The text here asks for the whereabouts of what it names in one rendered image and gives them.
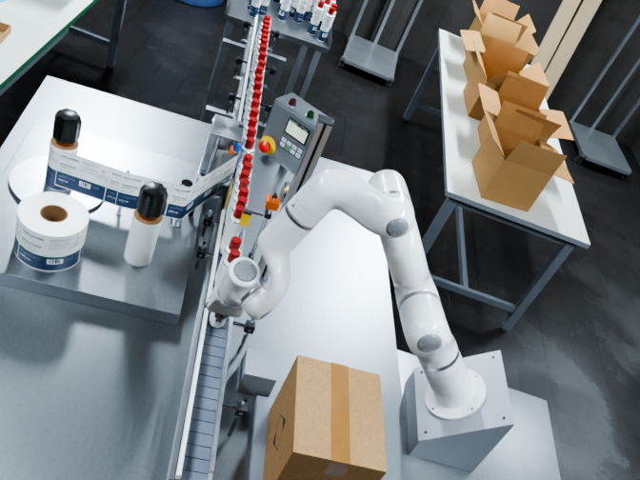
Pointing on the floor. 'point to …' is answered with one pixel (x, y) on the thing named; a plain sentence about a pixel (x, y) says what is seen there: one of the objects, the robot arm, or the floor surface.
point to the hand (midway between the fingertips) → (220, 314)
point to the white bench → (47, 32)
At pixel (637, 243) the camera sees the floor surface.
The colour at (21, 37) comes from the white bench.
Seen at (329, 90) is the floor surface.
